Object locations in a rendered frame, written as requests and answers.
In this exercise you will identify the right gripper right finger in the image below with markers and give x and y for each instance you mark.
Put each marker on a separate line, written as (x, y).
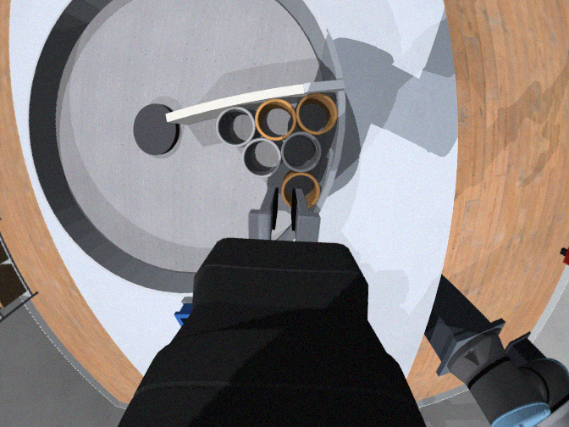
(308, 221)

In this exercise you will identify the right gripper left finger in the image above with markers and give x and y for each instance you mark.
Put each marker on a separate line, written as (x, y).
(267, 222)

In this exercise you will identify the bronze bushing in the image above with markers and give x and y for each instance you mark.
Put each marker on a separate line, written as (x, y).
(300, 180)
(317, 102)
(276, 108)

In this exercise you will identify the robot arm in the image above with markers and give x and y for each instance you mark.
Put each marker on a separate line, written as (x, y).
(533, 382)

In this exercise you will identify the blue crate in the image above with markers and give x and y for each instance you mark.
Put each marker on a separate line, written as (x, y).
(184, 313)

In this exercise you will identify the grey turntable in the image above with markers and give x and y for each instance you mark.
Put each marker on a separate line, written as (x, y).
(133, 205)

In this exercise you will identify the white table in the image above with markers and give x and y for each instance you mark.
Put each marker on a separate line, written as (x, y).
(391, 222)

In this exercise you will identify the red tool cabinet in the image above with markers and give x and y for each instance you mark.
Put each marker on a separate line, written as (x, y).
(565, 255)

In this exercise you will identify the grey shelf unit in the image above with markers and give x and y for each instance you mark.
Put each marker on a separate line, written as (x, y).
(11, 280)

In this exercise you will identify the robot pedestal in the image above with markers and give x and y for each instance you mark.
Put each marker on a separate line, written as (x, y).
(462, 342)

